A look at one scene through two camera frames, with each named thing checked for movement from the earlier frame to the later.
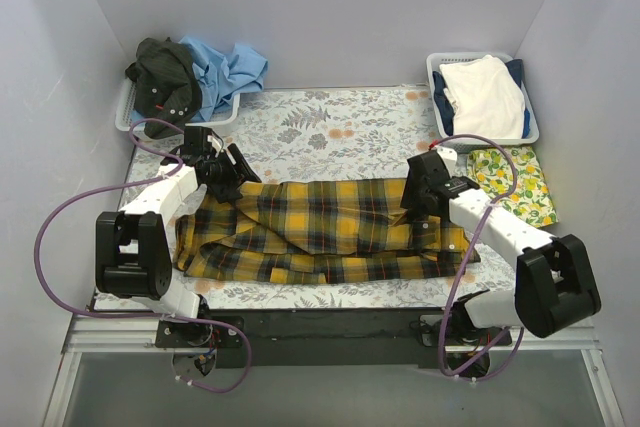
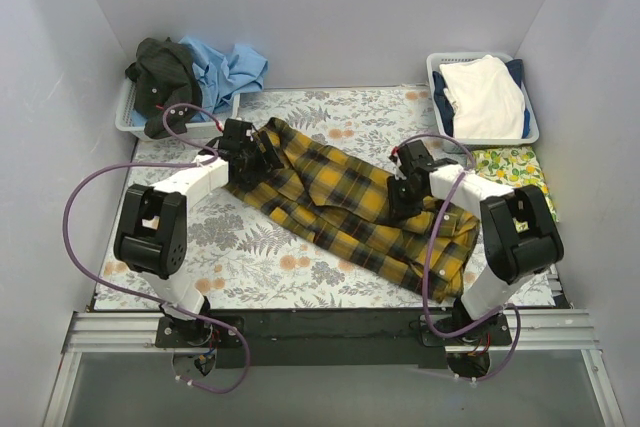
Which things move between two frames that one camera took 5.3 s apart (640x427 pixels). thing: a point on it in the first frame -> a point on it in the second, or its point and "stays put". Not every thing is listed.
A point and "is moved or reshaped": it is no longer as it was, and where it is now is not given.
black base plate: [330, 338] stays put
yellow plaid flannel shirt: [317, 231] is moved or reshaped
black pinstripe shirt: [166, 86] stays put
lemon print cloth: [530, 200] stays put
